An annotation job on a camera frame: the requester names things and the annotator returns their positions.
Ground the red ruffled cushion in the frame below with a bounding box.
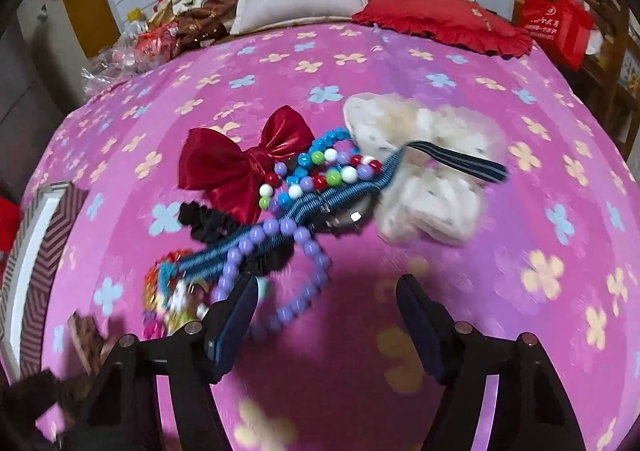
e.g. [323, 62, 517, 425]
[352, 0, 533, 58]

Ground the pink floral bed sheet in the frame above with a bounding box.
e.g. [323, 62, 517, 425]
[8, 21, 640, 451]

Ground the striped white tray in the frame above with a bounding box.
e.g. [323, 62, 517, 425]
[1, 182, 88, 382]

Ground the blue striped strap watch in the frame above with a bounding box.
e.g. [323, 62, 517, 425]
[155, 141, 508, 297]

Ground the multicolour bead bracelet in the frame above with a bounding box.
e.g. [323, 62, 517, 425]
[257, 146, 384, 211]

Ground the red satin bow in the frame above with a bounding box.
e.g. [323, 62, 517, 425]
[178, 106, 314, 224]

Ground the purple bead bracelet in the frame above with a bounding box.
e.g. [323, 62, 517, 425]
[211, 217, 333, 333]

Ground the red shopping bag right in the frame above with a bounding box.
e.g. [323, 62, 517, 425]
[518, 0, 593, 71]

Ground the leopard print bow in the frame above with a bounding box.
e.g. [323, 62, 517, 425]
[67, 311, 118, 375]

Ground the clear plastic bag pile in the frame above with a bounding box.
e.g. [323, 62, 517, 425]
[80, 7, 178, 100]

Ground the black scrunchie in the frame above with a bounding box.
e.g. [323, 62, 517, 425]
[178, 201, 294, 277]

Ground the cream fluffy scrunchie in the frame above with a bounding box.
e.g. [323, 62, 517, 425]
[343, 94, 506, 245]

